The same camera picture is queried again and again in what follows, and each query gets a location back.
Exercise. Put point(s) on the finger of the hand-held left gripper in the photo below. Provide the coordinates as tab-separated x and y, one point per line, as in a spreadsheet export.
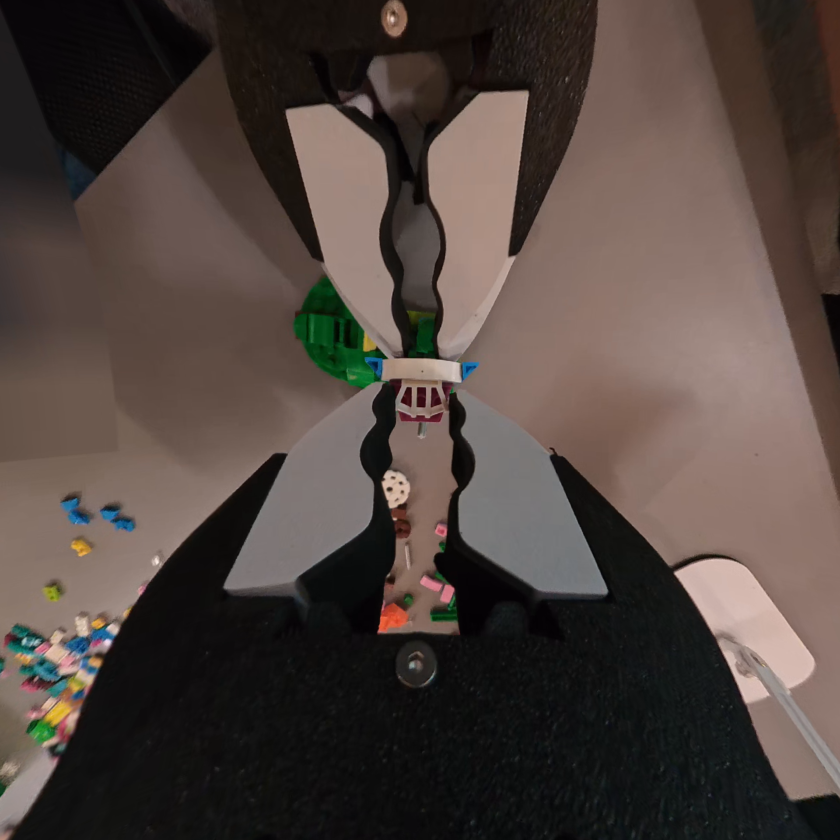
341	197
482	197

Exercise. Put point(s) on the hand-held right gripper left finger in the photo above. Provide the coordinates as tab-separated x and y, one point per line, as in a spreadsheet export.
308	525

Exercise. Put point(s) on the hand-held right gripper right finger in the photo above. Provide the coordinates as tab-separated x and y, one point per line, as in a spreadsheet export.
518	518

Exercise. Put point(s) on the white and magenta lego assembly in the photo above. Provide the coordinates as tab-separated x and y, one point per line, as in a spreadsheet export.
420	371

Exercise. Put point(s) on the white speckled round lego piece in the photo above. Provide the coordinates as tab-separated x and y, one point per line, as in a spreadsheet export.
396	489

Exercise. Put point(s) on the scattered small lego pieces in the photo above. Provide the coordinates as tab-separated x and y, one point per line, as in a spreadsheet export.
430	583

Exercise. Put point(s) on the orange lego piece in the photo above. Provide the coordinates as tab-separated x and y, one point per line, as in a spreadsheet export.
392	618

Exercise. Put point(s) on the green lego base model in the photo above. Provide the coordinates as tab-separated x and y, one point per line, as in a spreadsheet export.
321	328

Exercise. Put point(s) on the pile of colourful lego bricks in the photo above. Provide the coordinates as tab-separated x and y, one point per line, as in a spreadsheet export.
43	653

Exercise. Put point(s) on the black mesh chair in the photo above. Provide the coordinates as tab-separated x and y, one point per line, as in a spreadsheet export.
98	65

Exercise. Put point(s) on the white book stand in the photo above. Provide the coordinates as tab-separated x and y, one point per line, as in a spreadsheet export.
741	610

